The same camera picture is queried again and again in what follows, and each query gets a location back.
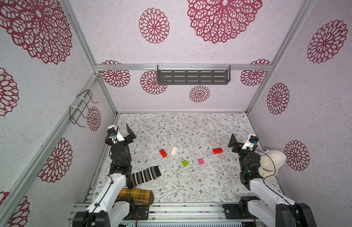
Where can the white plush toy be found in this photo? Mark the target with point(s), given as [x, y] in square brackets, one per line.
[270, 162]

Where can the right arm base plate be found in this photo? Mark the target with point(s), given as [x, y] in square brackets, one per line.
[236, 211]

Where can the grey wall shelf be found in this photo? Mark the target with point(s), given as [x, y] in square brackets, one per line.
[213, 76]

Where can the yellow plaid sock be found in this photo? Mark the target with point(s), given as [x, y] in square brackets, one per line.
[140, 196]

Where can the black white striped sock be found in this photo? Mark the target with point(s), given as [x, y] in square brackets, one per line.
[143, 176]

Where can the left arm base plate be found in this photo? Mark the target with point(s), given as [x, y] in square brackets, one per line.
[138, 212]

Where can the red lego brick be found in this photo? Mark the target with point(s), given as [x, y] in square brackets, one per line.
[217, 151]
[163, 153]

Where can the aluminium front rail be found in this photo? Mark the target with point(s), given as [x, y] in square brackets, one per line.
[179, 212]

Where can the black wire wall rack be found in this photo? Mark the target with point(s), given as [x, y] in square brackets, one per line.
[77, 111]

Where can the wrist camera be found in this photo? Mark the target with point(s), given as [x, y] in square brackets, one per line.
[114, 134]
[251, 142]

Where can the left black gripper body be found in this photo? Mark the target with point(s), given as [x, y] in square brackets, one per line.
[128, 140]

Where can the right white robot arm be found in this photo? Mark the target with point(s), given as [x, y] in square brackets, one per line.
[270, 207]

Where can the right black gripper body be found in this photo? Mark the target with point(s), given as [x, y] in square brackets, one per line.
[241, 147]

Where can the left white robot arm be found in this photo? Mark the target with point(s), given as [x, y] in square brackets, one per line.
[109, 210]

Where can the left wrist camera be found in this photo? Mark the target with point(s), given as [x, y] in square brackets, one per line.
[114, 134]

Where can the cream lego brick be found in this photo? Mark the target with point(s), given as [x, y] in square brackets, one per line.
[174, 151]

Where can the green lego brick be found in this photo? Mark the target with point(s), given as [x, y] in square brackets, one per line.
[185, 163]

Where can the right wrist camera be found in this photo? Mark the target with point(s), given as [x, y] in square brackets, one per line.
[251, 142]

